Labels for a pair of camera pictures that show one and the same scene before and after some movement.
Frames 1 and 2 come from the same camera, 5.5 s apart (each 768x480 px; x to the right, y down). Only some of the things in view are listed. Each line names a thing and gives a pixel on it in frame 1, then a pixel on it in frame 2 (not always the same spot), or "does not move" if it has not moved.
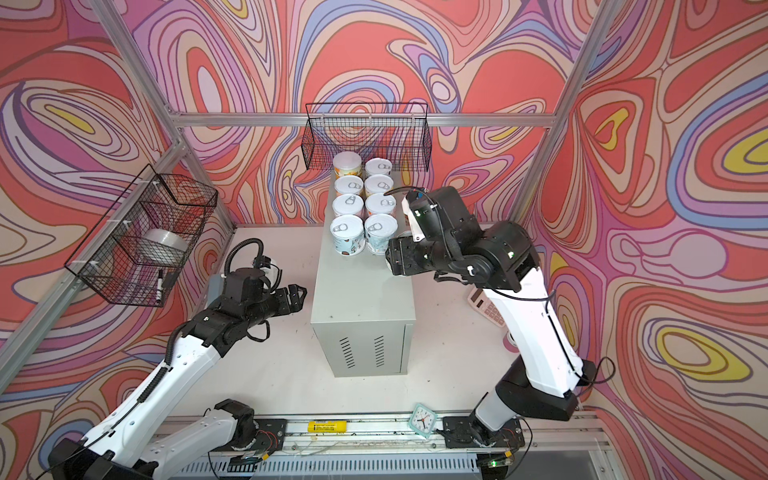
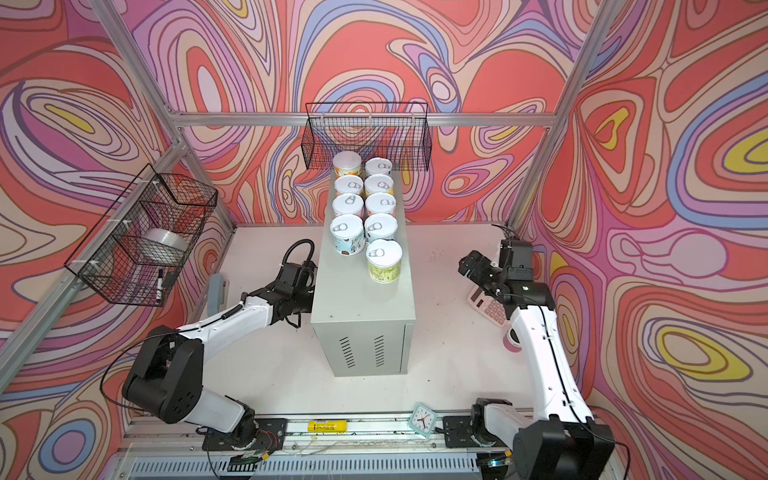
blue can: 348,232 does not move
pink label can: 379,203 does not move
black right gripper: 400,255 → 479,268
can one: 347,204 does not move
